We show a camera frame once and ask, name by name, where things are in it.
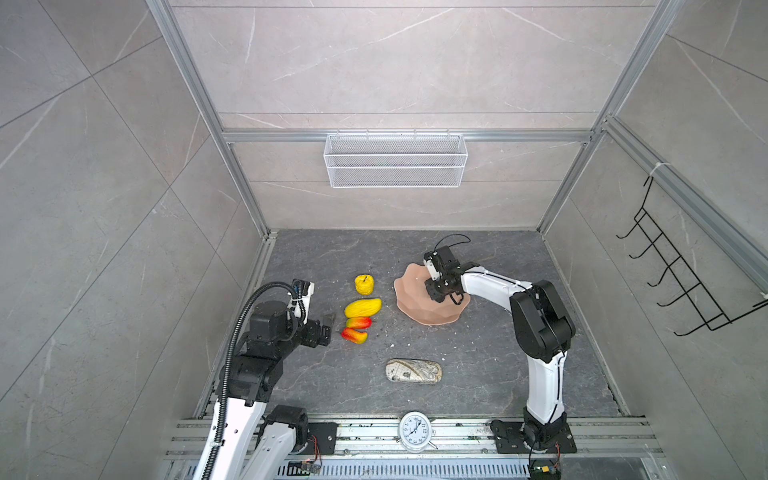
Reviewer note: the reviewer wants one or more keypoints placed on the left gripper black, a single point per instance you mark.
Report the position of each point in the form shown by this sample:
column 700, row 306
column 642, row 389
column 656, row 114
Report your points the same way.
column 312, row 337

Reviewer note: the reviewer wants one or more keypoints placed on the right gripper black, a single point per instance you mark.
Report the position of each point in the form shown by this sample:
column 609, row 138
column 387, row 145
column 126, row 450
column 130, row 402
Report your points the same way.
column 431, row 290

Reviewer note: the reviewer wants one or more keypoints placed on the red yellow fake mango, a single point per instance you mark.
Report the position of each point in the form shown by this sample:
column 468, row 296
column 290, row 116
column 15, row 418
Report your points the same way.
column 354, row 336
column 359, row 323

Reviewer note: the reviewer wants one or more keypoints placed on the yellow fake apple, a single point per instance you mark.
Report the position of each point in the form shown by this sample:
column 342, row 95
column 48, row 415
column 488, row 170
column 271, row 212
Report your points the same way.
column 364, row 284

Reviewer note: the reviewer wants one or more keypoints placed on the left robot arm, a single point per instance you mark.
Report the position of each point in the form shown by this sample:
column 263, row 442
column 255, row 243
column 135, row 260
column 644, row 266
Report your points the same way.
column 245, row 442

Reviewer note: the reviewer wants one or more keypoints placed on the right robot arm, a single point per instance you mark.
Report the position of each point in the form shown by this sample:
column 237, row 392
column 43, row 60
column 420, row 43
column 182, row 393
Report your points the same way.
column 542, row 327

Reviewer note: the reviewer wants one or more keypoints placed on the pink scalloped fruit bowl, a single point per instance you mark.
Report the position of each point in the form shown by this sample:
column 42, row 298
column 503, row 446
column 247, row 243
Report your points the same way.
column 414, row 301

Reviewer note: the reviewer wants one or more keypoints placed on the white round clock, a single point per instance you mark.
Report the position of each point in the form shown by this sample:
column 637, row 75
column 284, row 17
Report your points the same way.
column 415, row 431

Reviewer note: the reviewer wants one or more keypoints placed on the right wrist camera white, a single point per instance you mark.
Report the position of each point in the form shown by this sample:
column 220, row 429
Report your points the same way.
column 433, row 263

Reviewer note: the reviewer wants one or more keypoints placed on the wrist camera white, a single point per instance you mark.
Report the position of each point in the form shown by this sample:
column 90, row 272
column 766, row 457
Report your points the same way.
column 433, row 263
column 301, row 297

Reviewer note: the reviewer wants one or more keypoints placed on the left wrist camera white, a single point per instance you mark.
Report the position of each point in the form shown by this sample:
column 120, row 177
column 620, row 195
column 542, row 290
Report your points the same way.
column 301, row 297

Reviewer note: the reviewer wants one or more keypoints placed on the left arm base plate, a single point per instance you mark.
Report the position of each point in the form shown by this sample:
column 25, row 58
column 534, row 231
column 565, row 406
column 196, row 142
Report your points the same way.
column 311, row 439

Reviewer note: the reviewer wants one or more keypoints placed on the white wire mesh basket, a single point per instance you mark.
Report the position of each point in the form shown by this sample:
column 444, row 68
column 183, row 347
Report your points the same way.
column 416, row 160

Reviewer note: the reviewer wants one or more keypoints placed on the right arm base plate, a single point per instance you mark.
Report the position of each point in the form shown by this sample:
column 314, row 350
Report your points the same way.
column 519, row 437

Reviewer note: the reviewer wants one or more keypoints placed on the aluminium front rail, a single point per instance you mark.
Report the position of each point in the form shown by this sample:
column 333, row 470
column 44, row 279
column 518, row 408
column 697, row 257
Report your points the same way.
column 464, row 448

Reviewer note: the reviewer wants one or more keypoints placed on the black wire hook rack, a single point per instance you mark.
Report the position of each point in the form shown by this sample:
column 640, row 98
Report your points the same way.
column 710, row 315

